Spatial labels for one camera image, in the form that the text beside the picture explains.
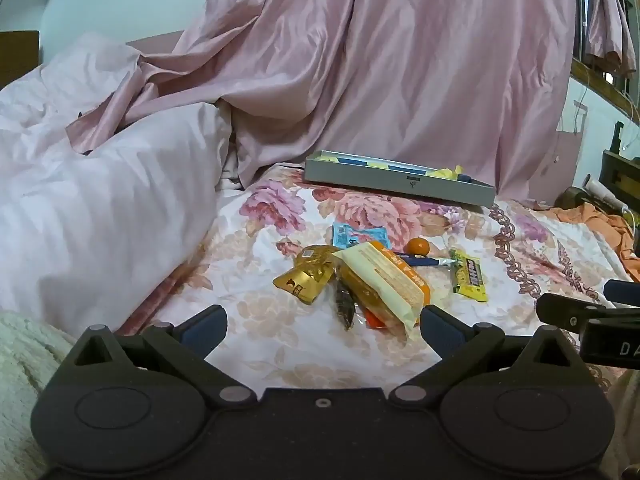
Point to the dark blue long sachet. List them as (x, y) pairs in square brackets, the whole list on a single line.
[(430, 261)]

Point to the pink window curtain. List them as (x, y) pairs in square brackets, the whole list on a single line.
[(607, 20)]

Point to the yellow paper scrap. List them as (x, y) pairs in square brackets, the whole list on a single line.
[(447, 173)]

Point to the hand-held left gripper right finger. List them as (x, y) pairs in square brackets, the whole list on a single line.
[(440, 327)]

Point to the gold snack packet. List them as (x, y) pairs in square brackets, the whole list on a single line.
[(305, 272)]

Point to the orange cloth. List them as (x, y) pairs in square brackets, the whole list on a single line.
[(600, 227)]

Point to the pink satin bed curtain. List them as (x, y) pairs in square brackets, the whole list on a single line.
[(375, 60)]

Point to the floral bedsheet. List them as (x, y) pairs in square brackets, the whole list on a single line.
[(250, 330)]

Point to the pale pink pillow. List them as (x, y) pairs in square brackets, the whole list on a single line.
[(75, 75)]

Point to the light blue snack packet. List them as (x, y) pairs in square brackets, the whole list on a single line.
[(357, 235)]

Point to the white paper roll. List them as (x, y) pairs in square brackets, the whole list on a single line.
[(602, 192)]

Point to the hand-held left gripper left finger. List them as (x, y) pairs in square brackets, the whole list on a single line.
[(205, 327)]

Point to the cream cracker packet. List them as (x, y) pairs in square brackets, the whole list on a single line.
[(380, 277)]

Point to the yellow candy packet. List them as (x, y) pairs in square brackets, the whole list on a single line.
[(469, 275)]

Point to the cream fleece blanket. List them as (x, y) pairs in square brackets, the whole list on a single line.
[(25, 385)]

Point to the dark dried fish packet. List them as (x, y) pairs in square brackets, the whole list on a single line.
[(346, 305)]

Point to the dark brown cloth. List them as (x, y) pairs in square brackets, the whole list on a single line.
[(577, 199)]

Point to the white striped duvet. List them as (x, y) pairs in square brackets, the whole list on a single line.
[(100, 220)]

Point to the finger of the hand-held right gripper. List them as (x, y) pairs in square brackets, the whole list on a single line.
[(625, 292), (560, 310)]

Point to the orange clear tofu packet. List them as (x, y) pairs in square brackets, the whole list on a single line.
[(375, 319)]

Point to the grey shallow box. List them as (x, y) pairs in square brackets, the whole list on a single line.
[(380, 182)]

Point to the dark wooden shelf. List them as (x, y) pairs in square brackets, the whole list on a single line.
[(620, 175)]

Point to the tangerine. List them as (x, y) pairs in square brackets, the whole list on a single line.
[(417, 247)]

